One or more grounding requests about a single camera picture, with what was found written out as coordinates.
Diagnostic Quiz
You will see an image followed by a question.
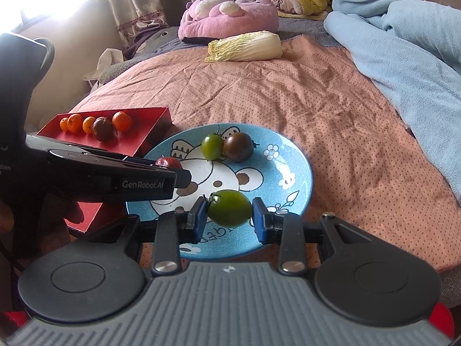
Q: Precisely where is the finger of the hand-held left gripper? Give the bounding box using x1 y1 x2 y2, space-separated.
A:
48 151 193 203
25 134 157 168

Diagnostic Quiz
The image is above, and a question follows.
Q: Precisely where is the light blue blanket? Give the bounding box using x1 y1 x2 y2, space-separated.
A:
323 0 461 202

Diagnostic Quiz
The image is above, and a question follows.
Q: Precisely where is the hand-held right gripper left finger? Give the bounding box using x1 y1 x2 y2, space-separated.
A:
86 198 210 278

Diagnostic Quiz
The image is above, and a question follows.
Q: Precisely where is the orange mandarin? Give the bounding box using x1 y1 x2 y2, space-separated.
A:
112 111 133 132
68 113 84 133

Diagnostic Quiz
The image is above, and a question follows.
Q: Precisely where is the napa cabbage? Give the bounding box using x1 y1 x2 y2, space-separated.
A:
205 31 282 63

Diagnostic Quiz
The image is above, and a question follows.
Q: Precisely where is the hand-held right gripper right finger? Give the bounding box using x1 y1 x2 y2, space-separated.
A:
252 198 377 274

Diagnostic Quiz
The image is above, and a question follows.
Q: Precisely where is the grey plush toy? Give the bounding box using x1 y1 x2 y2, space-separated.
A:
97 25 188 83

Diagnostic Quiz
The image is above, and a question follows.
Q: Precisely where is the floral curtain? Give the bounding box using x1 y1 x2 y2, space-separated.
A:
103 0 170 49

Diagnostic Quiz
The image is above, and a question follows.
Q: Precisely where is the white tote bag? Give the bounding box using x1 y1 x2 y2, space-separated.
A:
83 48 125 92

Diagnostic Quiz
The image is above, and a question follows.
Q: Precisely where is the person's left hand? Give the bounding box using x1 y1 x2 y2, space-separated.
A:
38 201 84 257

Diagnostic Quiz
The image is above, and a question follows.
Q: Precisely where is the green tomato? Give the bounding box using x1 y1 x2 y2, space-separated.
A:
201 133 226 161
208 190 253 228

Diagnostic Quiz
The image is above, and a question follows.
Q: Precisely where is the red tray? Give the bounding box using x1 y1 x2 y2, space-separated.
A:
36 107 172 234

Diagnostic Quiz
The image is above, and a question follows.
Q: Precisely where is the dark purple tomato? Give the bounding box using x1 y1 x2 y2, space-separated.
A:
223 132 254 162
92 116 116 142

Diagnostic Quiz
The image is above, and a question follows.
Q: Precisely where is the grey bed sheet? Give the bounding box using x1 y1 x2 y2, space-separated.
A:
124 16 346 67

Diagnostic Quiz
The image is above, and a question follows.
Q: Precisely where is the pink bunny plush cushion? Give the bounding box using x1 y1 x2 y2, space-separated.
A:
179 0 279 43

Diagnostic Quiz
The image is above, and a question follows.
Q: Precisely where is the blue cartoon bear plate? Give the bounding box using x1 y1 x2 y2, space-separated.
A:
126 123 313 260

